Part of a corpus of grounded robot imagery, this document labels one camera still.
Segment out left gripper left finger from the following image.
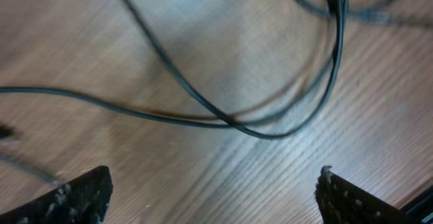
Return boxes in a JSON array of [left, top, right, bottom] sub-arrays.
[[1, 166, 113, 224]]

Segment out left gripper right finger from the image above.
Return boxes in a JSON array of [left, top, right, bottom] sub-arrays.
[[315, 166, 421, 224]]

